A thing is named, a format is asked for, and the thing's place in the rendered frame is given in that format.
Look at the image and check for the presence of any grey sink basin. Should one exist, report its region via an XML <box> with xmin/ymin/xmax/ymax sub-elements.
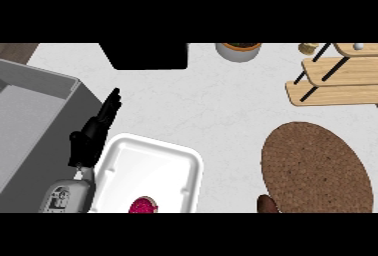
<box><xmin>0</xmin><ymin>58</ymin><xmax>107</xmax><ymax>214</ymax></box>

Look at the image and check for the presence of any white plant pot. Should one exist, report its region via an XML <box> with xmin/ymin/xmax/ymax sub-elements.
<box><xmin>215</xmin><ymin>43</ymin><xmax>264</xmax><ymax>63</ymax></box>

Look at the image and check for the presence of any small tan object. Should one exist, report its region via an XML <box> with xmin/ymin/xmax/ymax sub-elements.
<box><xmin>297</xmin><ymin>43</ymin><xmax>321</xmax><ymax>56</ymax></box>

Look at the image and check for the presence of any white rectangular tray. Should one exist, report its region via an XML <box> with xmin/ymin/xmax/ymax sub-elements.
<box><xmin>88</xmin><ymin>132</ymin><xmax>206</xmax><ymax>214</ymax></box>

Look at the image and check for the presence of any dark brown rounded object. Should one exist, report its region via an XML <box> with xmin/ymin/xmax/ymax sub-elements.
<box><xmin>258</xmin><ymin>194</ymin><xmax>281</xmax><ymax>214</ymax></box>

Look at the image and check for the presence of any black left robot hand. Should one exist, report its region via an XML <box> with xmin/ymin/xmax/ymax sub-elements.
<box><xmin>67</xmin><ymin>87</ymin><xmax>125</xmax><ymax>169</ymax></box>

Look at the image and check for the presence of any wooden tiered shelf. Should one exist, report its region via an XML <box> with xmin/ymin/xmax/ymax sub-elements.
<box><xmin>284</xmin><ymin>43</ymin><xmax>378</xmax><ymax>108</ymax></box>

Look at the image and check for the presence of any brown oval woven placemat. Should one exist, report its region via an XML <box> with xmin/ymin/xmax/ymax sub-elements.
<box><xmin>261</xmin><ymin>121</ymin><xmax>376</xmax><ymax>214</ymax></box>

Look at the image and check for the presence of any black appliance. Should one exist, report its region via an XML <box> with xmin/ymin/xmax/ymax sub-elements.
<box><xmin>98</xmin><ymin>43</ymin><xmax>191</xmax><ymax>71</ymax></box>

